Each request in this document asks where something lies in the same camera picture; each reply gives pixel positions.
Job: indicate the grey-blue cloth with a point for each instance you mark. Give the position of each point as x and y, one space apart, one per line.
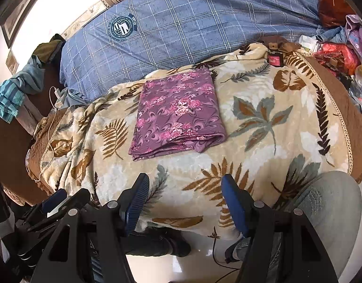
30 73

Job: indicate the olive cloth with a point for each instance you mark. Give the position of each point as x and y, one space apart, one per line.
48 50

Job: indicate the person's leg in jeans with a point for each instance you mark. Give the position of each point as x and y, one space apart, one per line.
325 212

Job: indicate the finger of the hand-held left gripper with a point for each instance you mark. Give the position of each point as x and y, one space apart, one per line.
54 200
76 199

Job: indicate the beige leaf-print blanket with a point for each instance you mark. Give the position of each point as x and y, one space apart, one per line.
272 141

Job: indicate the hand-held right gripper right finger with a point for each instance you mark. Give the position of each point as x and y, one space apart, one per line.
235 206

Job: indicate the red label bottle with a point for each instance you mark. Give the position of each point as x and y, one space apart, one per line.
275 58

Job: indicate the red plastic bag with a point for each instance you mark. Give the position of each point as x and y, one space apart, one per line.
336 54

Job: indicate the blue plaid duvet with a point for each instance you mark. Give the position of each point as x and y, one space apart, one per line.
198 26

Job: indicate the lilac cloth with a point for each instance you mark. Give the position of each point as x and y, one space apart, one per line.
356 34

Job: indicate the teal striped cloth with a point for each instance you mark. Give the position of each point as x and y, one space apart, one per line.
7 98

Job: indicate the brown wooden furniture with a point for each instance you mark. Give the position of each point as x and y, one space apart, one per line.
10 144

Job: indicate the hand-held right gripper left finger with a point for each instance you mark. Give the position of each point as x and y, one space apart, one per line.
136 203

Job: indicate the purple floral cloth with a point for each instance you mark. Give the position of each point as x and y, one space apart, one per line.
178 115

